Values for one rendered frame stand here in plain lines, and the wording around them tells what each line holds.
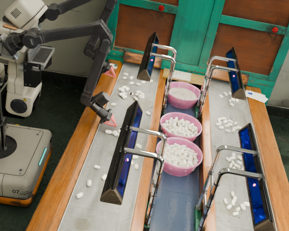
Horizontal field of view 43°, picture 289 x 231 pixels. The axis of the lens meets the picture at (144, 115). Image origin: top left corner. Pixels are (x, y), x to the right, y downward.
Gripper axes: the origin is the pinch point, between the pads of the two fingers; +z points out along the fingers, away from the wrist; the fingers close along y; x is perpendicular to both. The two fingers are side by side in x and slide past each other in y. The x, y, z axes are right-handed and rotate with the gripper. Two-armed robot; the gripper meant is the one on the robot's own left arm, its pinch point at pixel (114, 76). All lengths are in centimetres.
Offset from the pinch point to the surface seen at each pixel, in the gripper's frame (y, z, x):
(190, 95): 17, 50, -26
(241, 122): -7, 77, -49
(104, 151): -65, 14, 3
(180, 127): -28, 45, -23
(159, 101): -5.6, 31.5, -14.3
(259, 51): 47, 64, -79
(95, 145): -62, 9, 7
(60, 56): 123, -22, 91
